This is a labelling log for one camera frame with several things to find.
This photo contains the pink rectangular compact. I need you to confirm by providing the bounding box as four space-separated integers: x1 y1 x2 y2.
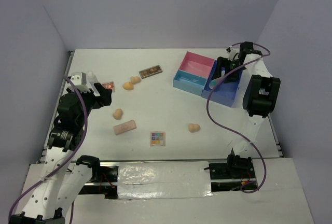
113 120 136 135

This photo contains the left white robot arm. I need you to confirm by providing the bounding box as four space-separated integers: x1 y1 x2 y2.
8 82 112 223

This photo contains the orange square eyeshadow palette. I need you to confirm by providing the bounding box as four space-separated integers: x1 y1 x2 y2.
102 81 115 93

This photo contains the purple cable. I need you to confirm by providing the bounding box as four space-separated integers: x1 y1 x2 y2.
206 41 271 195
7 75 90 219

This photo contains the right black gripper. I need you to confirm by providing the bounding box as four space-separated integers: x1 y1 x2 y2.
212 57 247 83

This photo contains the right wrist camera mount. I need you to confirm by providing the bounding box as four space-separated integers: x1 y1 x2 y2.
226 46 239 61

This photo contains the colourful square eyeshadow palette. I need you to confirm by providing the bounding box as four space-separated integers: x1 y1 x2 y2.
150 131 165 146

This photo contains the clear white bottle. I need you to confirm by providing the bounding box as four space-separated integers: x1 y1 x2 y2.
87 71 100 96

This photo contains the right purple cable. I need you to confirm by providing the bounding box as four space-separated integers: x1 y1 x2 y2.
206 41 271 195

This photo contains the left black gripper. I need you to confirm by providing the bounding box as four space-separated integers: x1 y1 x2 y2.
74 82 112 125

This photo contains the brown eyeshadow palette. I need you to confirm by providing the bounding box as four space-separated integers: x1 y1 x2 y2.
139 65 162 79

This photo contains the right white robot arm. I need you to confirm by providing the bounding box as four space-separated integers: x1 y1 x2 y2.
206 41 281 192

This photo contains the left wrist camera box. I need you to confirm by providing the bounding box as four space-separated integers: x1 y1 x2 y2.
70 72 87 88

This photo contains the silver foil tape cover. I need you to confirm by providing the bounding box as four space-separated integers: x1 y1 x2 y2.
117 161 212 200

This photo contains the pink blue organizer box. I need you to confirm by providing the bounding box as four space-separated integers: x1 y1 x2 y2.
173 51 240 107

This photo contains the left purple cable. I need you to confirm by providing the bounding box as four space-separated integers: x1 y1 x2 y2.
7 75 90 219

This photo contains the pink blue lotion bottle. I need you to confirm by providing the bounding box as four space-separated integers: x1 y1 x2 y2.
209 76 223 90

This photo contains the black metal base rail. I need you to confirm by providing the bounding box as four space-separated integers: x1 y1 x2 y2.
79 160 257 200

